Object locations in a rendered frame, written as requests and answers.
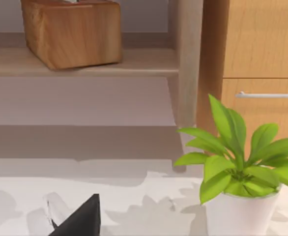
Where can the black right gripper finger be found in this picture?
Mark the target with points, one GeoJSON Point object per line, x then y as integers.
{"type": "Point", "coordinates": [85, 218]}

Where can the green plant in white pot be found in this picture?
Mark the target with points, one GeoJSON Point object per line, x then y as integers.
{"type": "Point", "coordinates": [239, 196]}

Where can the pale wooden open shelf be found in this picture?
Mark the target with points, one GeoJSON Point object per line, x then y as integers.
{"type": "Point", "coordinates": [134, 61]}

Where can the wooden tissue box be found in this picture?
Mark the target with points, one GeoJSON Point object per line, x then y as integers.
{"type": "Point", "coordinates": [77, 34]}

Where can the wooden cupboard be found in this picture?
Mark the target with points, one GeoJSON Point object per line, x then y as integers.
{"type": "Point", "coordinates": [212, 73]}

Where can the wooden drawer front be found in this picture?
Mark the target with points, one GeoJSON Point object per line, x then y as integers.
{"type": "Point", "coordinates": [262, 113]}

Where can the wooden cupboard door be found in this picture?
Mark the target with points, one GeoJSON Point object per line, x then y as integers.
{"type": "Point", "coordinates": [262, 37]}

